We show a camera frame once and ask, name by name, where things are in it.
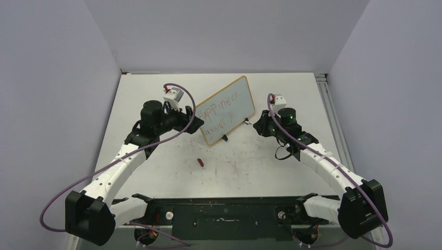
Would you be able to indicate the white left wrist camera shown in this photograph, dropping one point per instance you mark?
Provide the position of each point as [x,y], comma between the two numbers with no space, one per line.
[172,98]

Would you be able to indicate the red marker cap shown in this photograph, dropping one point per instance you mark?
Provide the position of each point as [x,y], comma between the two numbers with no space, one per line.
[201,163]

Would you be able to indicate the aluminium rail right side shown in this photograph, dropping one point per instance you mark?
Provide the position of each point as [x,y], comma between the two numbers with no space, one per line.
[340,141]

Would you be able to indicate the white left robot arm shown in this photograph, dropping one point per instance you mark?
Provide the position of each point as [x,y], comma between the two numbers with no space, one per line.
[90,214]

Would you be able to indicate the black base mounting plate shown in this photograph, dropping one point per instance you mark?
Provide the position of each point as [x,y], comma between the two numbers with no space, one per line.
[235,218]

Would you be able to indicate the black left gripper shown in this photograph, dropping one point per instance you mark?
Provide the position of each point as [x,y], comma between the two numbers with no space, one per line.
[183,119]

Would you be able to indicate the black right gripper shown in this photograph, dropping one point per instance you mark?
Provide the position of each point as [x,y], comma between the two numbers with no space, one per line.
[261,125]

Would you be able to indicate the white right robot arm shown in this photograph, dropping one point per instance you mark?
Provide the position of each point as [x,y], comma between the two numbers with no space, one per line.
[361,206]

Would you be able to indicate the yellow framed whiteboard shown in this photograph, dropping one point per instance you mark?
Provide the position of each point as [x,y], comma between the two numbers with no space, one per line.
[225,110]

